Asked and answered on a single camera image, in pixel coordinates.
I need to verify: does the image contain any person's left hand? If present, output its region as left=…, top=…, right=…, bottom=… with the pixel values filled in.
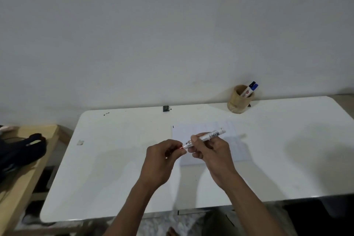
left=139, top=139, right=187, bottom=190

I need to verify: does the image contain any person's right hand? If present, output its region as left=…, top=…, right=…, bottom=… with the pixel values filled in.
left=188, top=133, right=239, bottom=190

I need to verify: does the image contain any white marker pen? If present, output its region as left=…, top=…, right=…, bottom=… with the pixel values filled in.
left=180, top=128, right=226, bottom=151

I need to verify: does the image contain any person's right forearm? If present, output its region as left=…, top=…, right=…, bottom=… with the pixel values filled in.
left=218, top=170, right=289, bottom=236

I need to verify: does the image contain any person's left forearm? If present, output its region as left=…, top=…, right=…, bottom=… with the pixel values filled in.
left=103, top=178, right=166, bottom=236

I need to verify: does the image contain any white paper sheet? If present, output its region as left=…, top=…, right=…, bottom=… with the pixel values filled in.
left=171, top=122, right=251, bottom=167

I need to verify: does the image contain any wooden pen holder cup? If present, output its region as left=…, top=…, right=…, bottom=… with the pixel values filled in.
left=227, top=84, right=255, bottom=114

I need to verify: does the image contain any black capped white marker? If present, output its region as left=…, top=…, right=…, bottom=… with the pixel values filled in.
left=240, top=81, right=256, bottom=98

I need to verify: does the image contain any person's leg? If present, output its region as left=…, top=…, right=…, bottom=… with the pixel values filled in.
left=201, top=209, right=298, bottom=236

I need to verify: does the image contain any blue capped white marker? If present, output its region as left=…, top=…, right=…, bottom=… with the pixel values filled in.
left=246, top=83, right=259, bottom=97

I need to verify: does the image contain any wooden bench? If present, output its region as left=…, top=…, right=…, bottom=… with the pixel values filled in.
left=0, top=124, right=74, bottom=236

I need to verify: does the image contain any black bag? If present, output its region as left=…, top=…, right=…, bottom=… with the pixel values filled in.
left=0, top=133, right=47, bottom=181

